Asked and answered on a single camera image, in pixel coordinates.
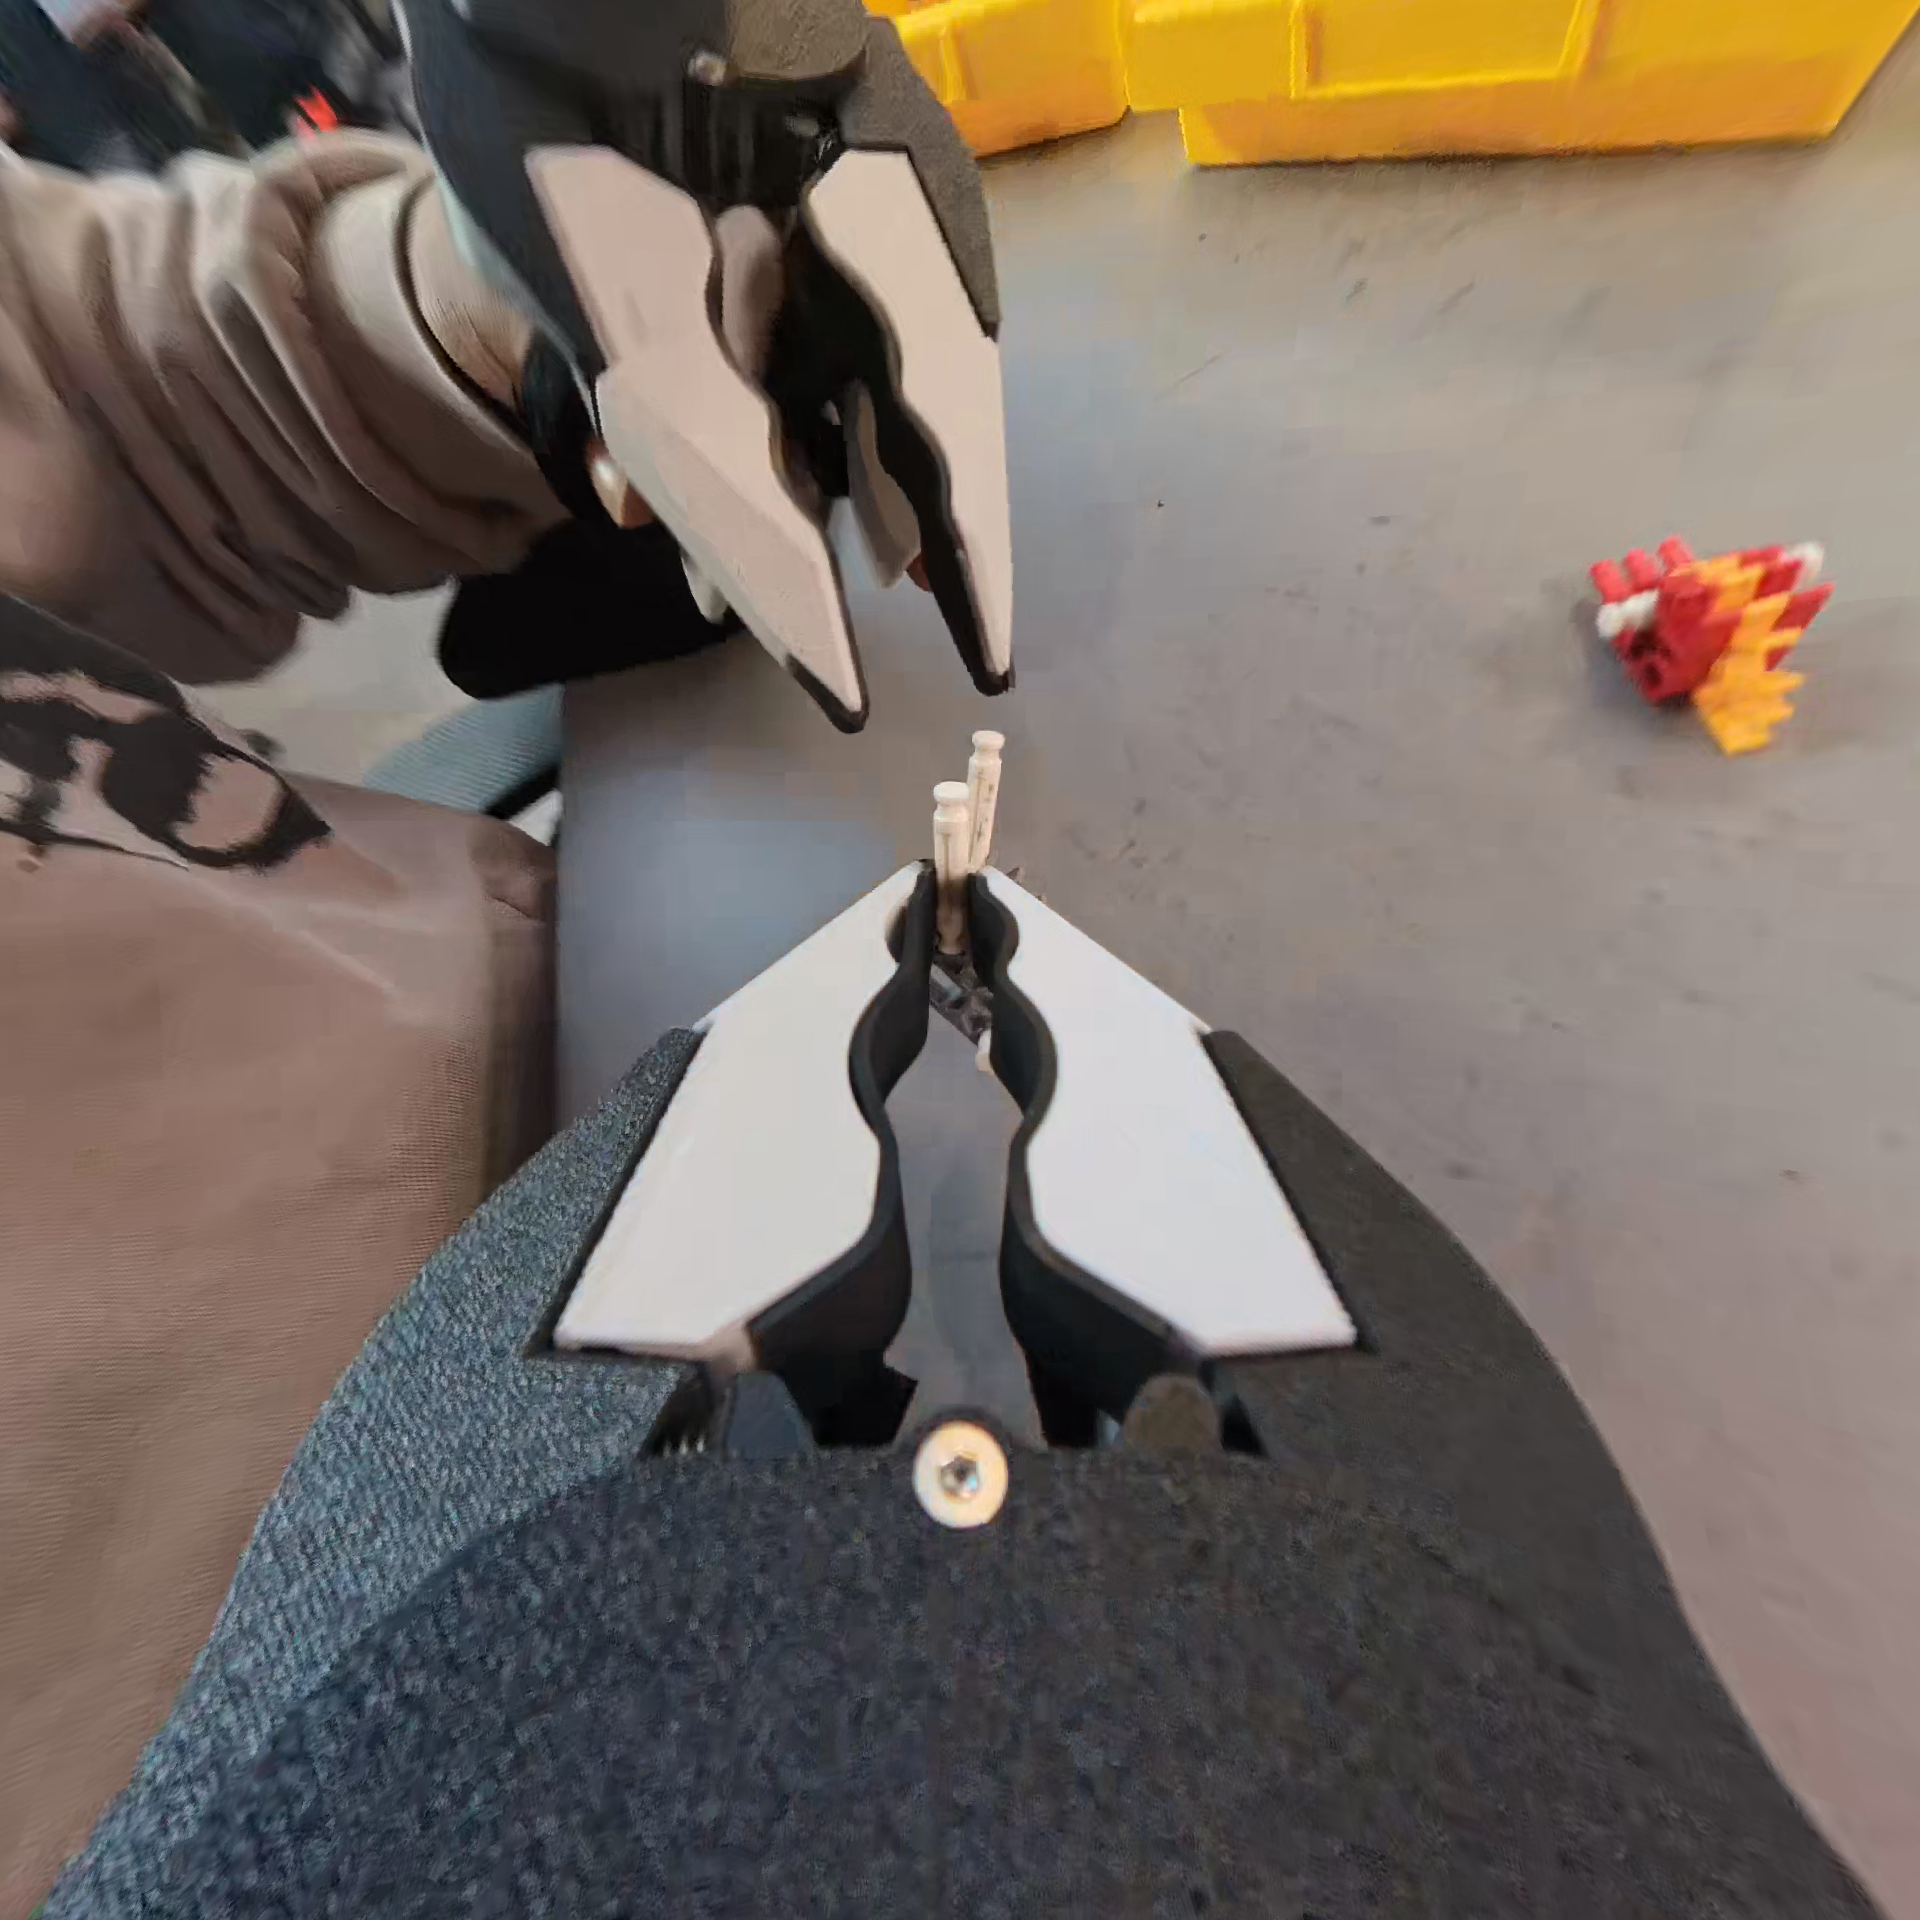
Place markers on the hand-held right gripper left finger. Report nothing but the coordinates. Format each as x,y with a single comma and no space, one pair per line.
751,1186

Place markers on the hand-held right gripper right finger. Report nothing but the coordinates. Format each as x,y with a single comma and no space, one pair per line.
1171,1186

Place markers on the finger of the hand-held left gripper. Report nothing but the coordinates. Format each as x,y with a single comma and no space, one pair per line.
675,377
945,377

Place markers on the person's left forearm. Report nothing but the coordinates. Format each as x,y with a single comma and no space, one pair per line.
224,405

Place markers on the person's left hand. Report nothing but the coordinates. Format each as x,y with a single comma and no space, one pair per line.
615,487

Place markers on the small yellow plastic bin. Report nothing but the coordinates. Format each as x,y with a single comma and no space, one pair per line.
1021,77

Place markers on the black office chair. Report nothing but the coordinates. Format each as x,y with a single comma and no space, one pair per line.
255,61

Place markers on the person's beige sweatshirt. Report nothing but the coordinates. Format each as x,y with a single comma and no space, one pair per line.
224,1125

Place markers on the large yellow plastic bin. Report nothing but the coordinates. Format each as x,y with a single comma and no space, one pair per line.
1499,90

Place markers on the red and yellow connector stack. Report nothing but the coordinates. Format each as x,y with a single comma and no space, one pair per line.
1723,645

